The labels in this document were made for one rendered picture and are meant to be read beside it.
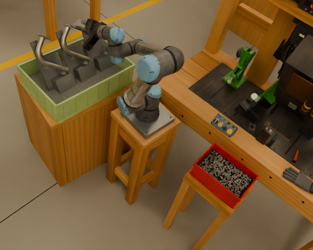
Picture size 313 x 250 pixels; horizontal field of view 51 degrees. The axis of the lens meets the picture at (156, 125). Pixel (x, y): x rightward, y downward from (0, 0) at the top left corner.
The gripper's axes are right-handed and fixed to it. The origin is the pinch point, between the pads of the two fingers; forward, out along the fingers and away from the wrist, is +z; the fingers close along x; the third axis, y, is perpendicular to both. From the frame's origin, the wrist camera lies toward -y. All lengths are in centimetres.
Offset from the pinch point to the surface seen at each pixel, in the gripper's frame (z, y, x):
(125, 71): -9.5, -10.0, -37.0
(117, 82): -6.2, -18.2, -36.8
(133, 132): -36, -44, -35
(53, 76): 16.2, -30.0, -5.2
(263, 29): -63, 51, -91
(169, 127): -48, -34, -53
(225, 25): -39, 48, -83
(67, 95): 7.4, -38.0, -13.5
